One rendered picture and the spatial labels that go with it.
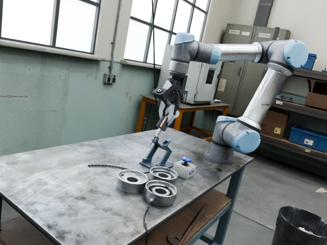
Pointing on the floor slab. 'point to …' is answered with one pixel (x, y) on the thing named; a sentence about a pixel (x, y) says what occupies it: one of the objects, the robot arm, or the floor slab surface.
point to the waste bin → (288, 228)
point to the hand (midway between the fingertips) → (164, 121)
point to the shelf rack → (284, 143)
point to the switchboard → (283, 34)
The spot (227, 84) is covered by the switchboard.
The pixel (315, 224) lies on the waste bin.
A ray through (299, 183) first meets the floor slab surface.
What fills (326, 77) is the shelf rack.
